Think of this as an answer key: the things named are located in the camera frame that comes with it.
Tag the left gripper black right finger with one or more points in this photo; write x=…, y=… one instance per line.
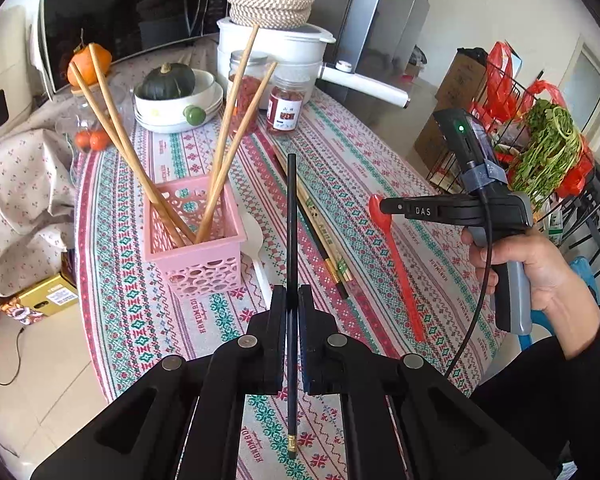
x=401, y=418

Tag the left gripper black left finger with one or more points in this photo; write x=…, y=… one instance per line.
x=182, y=419

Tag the red plastic spoon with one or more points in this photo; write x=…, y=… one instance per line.
x=384, y=222

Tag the printed bamboo chopstick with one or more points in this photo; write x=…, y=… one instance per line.
x=325, y=234

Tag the white plastic spoon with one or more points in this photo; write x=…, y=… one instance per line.
x=251, y=248

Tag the plain wooden chopstick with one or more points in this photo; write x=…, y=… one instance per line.
x=117, y=135

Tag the black chopstick gold end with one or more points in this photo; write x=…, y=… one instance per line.
x=321, y=248

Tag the person's right forearm black sleeve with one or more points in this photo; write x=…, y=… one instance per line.
x=549, y=404

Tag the person's right hand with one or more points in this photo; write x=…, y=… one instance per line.
x=508, y=249

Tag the green leafy vegetables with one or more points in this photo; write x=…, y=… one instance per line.
x=554, y=147

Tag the red plastic bag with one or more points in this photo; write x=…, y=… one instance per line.
x=500, y=107

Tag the brown cardboard box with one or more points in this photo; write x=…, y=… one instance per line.
x=461, y=83

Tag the patterned striped tablecloth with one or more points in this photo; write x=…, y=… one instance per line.
x=132, y=320

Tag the yellow patterned box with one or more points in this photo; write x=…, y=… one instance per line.
x=41, y=300

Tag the silver refrigerator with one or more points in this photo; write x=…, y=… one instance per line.
x=375, y=37

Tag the short hawthorn jar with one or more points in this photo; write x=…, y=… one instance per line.
x=284, y=105

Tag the white electric pot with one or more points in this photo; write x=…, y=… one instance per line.
x=302, y=47

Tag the tall goji berry jar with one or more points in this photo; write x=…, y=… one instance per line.
x=254, y=72

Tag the floral pink cloth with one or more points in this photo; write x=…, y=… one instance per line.
x=53, y=199

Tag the white bowl green knob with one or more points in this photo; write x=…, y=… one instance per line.
x=181, y=114

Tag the glass jar with tangerines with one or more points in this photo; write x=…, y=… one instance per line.
x=81, y=127

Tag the dark green squash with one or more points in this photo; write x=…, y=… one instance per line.
x=167, y=82

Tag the orange tangerine on jar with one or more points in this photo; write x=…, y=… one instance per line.
x=82, y=59

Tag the black microwave oven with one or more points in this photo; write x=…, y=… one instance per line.
x=125, y=28

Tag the black wire rack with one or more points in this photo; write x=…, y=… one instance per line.
x=574, y=221

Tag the woven rope coaster set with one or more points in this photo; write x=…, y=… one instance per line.
x=271, y=14

